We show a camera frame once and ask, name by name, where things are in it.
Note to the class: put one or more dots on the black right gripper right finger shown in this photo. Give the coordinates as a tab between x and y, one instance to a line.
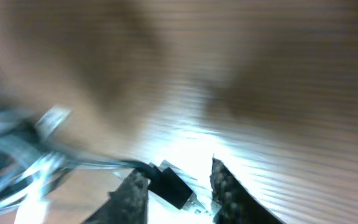
237	205

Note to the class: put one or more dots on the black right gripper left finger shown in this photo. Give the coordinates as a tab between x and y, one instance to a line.
128	204

